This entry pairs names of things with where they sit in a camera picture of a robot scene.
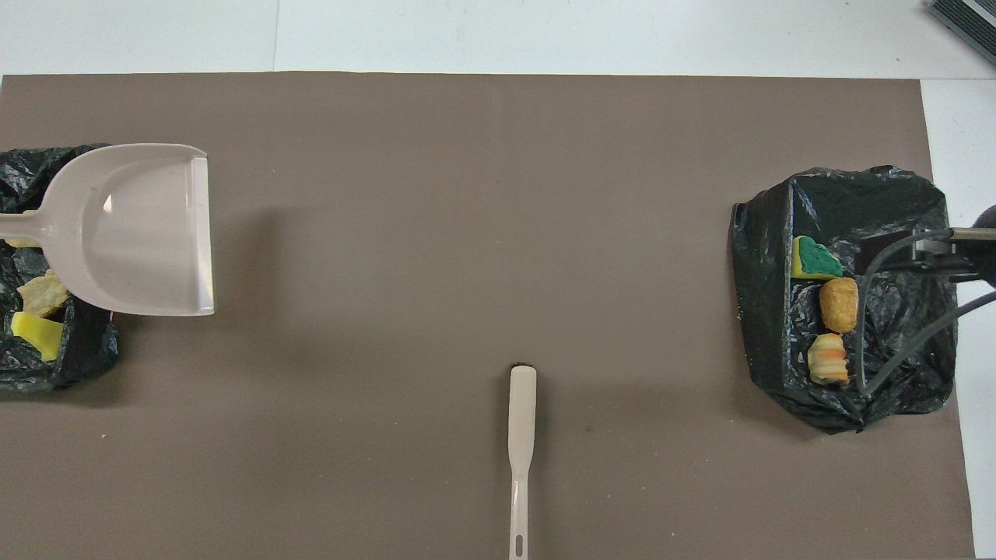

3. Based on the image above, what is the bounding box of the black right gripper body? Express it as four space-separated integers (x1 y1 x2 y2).
977 204 996 285

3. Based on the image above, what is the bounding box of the brown toy bread roll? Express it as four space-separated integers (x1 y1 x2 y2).
819 277 861 334

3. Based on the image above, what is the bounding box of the yellow green sponge piece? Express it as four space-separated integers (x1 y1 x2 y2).
10 311 65 362
791 235 843 281

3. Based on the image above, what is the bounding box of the beige hand brush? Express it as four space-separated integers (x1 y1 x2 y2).
507 363 538 560

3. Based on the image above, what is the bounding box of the beige plastic dustpan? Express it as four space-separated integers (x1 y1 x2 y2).
0 143 216 317

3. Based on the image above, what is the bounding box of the black bag lined bin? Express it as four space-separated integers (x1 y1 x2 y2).
729 165 959 434
0 144 121 394

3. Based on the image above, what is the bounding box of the dark grey ribbed device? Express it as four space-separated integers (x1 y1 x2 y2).
928 0 996 67

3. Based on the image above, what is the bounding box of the brown table mat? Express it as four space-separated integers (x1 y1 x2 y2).
0 72 977 560

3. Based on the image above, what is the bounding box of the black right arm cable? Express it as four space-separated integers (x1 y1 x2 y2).
854 227 996 399

